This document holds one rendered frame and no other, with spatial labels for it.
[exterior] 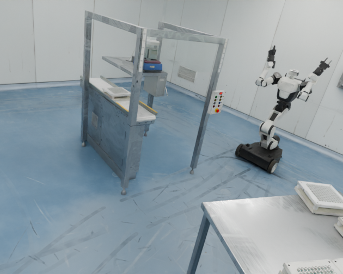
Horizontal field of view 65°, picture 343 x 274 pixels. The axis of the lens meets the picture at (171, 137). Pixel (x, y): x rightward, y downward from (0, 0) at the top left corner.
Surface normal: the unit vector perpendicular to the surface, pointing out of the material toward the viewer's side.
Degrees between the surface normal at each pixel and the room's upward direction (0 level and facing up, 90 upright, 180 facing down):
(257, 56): 90
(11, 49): 90
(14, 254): 0
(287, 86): 90
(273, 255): 0
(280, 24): 90
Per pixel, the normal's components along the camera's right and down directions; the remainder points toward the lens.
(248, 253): 0.17, -0.89
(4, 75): 0.70, 0.41
